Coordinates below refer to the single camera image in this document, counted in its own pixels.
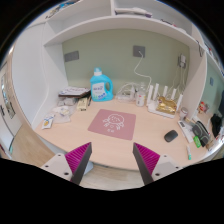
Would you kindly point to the grey wall socket left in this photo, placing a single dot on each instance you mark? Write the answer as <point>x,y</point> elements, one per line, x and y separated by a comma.
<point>71,56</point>

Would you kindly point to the grey wall socket middle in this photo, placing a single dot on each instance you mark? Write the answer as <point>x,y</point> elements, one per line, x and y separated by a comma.
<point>139,51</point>

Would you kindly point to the white remote control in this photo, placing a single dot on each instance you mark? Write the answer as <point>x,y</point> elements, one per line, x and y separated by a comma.
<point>185,132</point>

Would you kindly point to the clear plastic wrap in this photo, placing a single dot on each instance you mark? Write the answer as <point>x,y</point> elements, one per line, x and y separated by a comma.
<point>62,114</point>

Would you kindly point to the gold foil packet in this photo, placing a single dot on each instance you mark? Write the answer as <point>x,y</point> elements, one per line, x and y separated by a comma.
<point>166,106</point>

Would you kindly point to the green small card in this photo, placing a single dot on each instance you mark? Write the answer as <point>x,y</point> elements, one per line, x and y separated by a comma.
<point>197,141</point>

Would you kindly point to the black pouch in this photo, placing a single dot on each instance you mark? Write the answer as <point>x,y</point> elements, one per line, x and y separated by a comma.
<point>201,132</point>

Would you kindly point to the small white bottle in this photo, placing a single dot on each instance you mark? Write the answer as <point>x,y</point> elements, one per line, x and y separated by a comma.
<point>140,96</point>

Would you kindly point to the white wifi router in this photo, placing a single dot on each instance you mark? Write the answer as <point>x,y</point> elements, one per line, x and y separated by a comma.
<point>152,100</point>

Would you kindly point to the white snack packet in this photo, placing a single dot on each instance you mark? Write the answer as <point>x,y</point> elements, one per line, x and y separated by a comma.
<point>47,122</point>

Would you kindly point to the yellow small box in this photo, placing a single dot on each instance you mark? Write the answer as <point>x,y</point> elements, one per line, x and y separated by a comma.
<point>82,104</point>

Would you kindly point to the white plug adapter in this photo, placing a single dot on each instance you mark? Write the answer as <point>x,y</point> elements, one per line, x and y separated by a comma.
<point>182,61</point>

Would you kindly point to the grey wall socket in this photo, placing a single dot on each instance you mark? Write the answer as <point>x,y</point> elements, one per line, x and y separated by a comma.
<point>71,56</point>
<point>139,51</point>

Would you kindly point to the blue detergent bottle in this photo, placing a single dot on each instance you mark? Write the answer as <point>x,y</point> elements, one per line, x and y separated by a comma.
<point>101,86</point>

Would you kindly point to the dark grey computer mouse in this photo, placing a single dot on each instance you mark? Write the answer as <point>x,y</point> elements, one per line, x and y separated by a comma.
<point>170,136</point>

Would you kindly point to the pink mouse pad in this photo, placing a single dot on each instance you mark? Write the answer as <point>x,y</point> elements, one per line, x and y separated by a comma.
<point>114,124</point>

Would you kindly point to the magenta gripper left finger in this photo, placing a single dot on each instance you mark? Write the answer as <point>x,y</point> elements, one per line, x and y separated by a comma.
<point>78,161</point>

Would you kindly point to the green marker pen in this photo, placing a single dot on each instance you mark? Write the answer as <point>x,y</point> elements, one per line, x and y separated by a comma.
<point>188,152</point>

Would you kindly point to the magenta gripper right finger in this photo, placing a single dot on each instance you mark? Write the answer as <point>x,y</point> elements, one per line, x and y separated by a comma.
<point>146,160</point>

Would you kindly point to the clear plastic bag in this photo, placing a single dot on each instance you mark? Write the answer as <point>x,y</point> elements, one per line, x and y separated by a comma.
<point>126,93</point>

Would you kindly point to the small grey cup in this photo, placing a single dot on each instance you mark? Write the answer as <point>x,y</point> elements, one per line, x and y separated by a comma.
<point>183,113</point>

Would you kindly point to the white shelf unit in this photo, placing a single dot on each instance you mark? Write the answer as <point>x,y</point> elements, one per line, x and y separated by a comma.
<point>88,16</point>

